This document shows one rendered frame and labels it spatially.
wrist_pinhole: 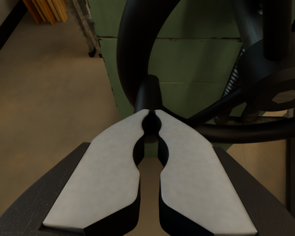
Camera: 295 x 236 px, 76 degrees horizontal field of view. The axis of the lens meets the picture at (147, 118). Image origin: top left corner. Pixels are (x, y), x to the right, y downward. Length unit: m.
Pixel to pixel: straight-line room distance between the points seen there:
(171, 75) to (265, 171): 0.80
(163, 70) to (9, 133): 1.04
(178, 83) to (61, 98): 0.93
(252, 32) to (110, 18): 0.23
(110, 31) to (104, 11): 0.04
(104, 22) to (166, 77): 0.18
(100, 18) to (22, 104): 1.07
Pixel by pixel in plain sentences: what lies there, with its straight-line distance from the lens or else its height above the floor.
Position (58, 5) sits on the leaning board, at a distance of 1.79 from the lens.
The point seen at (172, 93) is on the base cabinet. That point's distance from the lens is 0.50.
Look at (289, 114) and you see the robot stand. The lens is 1.26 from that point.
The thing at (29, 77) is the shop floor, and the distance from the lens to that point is 1.49.
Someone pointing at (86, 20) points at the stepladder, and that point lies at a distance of 1.28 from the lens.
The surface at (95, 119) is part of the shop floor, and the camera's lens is 1.12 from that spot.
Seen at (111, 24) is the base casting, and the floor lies 0.74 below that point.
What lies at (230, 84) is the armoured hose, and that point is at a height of 0.73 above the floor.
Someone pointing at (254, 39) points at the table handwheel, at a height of 0.82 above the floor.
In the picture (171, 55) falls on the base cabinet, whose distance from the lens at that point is 0.40.
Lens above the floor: 0.94
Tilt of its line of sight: 61 degrees down
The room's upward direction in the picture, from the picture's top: 2 degrees counter-clockwise
